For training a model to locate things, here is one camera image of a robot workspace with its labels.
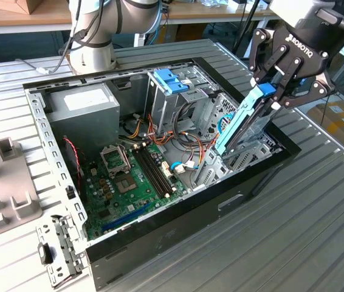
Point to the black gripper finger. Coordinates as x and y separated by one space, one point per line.
255 51
311 91

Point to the hard disk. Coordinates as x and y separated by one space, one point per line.
237 121

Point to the grey metal disk bay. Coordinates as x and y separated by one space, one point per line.
213 178

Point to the large brown cardboard box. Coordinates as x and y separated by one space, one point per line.
336 127

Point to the blue drive cage latch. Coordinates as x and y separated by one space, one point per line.
167 80

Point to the grey metal drive cage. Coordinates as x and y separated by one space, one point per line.
163 106

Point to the black RAM slots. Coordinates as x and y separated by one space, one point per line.
153 171

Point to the CPU socket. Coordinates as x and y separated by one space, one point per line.
125 185

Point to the grey power supply unit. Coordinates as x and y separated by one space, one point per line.
84 127

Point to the black open PC case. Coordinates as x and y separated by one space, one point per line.
175 240

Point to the wooden desk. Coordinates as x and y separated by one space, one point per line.
53 16

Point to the green motherboard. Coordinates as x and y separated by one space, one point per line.
120 210

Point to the blue expansion slot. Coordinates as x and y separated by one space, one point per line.
126 217

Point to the small brown cardboard box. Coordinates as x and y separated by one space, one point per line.
23 5

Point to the grey expansion slot retainer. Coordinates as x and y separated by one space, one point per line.
65 240

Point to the grey parts rack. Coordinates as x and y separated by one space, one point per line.
11 182

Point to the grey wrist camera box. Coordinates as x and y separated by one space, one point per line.
290 9

